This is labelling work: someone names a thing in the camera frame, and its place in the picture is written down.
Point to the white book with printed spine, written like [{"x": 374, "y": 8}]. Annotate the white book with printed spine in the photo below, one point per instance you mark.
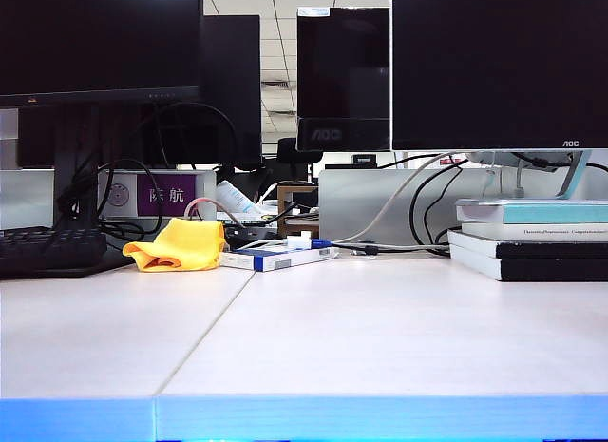
[{"x": 537, "y": 231}]

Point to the black keyboard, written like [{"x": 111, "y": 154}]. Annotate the black keyboard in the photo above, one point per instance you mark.
[{"x": 43, "y": 252}]

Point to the white printed paper pack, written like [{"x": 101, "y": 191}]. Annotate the white printed paper pack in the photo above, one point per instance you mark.
[{"x": 235, "y": 197}]

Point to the blue and white flat box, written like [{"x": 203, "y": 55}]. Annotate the blue and white flat box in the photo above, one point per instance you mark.
[{"x": 280, "y": 259}]

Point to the small black AOC monitor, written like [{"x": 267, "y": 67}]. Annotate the small black AOC monitor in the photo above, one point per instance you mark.
[{"x": 342, "y": 71}]

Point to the black office chair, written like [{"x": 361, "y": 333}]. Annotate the black office chair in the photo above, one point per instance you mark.
[{"x": 292, "y": 152}]

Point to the white plug adapter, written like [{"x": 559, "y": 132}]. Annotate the white plug adapter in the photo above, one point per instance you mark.
[{"x": 298, "y": 240}]

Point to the black and white book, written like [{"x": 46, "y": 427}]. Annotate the black and white book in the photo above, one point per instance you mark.
[
  {"x": 551, "y": 250},
  {"x": 551, "y": 270}
]

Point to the teal and white book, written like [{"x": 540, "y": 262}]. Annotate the teal and white book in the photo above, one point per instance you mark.
[{"x": 546, "y": 213}]

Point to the purple name sign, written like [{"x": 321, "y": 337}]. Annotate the purple name sign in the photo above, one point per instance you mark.
[{"x": 166, "y": 195}]

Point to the black docking hub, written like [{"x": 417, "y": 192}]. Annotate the black docking hub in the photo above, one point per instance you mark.
[{"x": 247, "y": 233}]

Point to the brown wooden shelf box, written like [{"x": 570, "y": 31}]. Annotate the brown wooden shelf box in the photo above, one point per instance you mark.
[{"x": 281, "y": 209}]

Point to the white desk partition box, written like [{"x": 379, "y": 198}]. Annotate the white desk partition box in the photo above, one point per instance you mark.
[{"x": 119, "y": 195}]

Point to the yellow cleaning rag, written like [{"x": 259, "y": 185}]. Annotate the yellow cleaning rag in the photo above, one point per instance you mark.
[{"x": 190, "y": 244}]

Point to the grey desk partition panel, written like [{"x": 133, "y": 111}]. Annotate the grey desk partition panel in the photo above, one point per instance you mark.
[{"x": 361, "y": 195}]

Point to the black monitor rear side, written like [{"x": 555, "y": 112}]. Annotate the black monitor rear side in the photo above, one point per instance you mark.
[{"x": 237, "y": 81}]

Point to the large AOC monitor white stand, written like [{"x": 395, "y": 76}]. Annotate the large AOC monitor white stand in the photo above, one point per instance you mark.
[{"x": 499, "y": 66}]

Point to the black monitor with dark stand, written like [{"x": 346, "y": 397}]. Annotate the black monitor with dark stand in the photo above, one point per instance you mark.
[{"x": 95, "y": 38}]

